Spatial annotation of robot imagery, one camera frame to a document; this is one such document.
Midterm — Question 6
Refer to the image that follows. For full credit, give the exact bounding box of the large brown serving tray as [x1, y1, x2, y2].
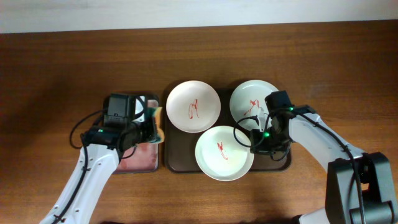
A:
[164, 88, 292, 174]

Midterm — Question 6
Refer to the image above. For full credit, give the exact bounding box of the white plate front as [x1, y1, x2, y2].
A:
[195, 126, 254, 182]

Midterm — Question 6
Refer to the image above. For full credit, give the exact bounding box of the green and yellow sponge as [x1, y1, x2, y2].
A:
[149, 107, 165, 144]

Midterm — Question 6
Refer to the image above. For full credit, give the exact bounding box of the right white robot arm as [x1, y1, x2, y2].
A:
[250, 91, 397, 224]

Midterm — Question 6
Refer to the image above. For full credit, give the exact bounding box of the white plate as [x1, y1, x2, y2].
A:
[166, 80, 221, 133]
[195, 126, 254, 182]
[229, 80, 278, 131]

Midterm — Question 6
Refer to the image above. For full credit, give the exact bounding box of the small black soapy tray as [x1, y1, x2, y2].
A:
[103, 95, 159, 174]

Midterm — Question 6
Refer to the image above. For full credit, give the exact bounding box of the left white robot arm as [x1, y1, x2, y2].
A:
[42, 93, 164, 223]

